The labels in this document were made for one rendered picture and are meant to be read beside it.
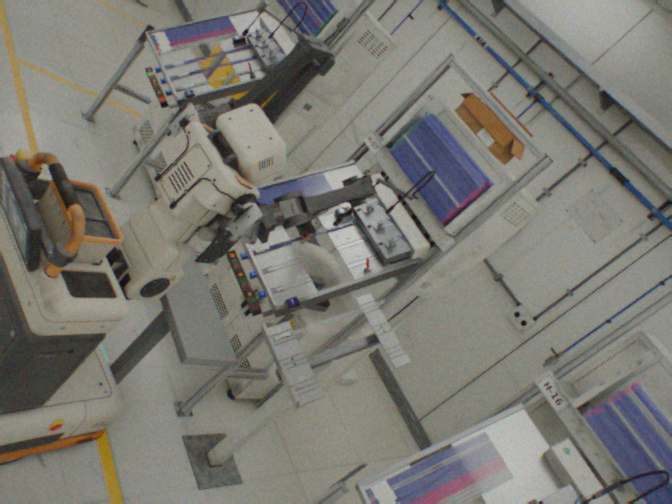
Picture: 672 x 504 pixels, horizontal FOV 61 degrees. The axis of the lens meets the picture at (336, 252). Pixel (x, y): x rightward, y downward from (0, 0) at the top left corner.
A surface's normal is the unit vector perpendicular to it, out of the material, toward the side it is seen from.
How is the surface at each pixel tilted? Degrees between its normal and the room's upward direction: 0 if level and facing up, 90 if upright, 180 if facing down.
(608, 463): 90
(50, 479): 0
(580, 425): 90
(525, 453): 45
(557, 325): 90
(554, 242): 90
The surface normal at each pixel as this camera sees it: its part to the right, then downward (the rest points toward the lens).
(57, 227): -0.55, -0.06
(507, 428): 0.07, -0.60
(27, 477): 0.68, -0.64
